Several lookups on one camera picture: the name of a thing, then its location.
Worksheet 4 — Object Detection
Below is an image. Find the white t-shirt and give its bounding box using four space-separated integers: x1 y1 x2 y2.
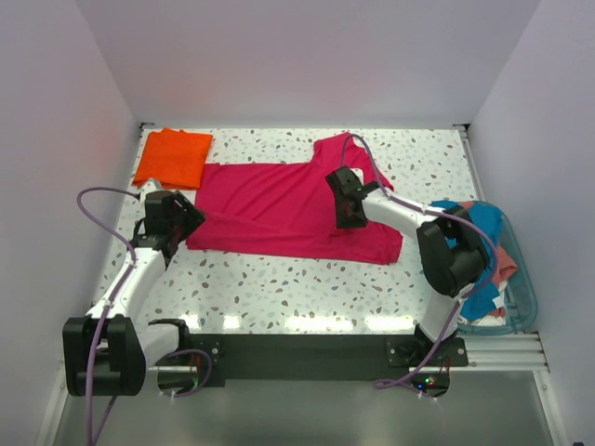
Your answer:
457 281 508 327

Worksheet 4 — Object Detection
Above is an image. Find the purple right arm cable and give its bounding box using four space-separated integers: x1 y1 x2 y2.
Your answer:
339 133 499 446

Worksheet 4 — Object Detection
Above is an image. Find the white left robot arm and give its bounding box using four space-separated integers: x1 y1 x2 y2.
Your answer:
62 182 205 397

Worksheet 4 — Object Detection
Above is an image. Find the folded orange t-shirt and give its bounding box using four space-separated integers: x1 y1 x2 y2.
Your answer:
132 128 213 190

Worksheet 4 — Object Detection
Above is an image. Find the salmon pink t-shirt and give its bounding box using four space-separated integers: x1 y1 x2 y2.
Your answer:
493 244 518 287

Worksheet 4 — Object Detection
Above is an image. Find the aluminium frame rail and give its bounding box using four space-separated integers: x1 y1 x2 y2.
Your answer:
58 330 551 373

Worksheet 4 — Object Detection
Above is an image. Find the magenta pink t-shirt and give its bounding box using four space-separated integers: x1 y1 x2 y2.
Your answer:
186 133 403 265

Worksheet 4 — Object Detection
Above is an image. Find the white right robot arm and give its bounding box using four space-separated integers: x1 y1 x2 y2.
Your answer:
325 166 497 365

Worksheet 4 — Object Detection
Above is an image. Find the blue t-shirt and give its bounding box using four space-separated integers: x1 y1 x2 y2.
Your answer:
431 200 504 321

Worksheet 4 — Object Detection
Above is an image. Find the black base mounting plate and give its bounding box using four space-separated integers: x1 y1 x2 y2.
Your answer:
138 332 469 389

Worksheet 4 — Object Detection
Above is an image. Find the teal plastic laundry basket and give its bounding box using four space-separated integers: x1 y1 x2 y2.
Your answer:
458 214 538 336

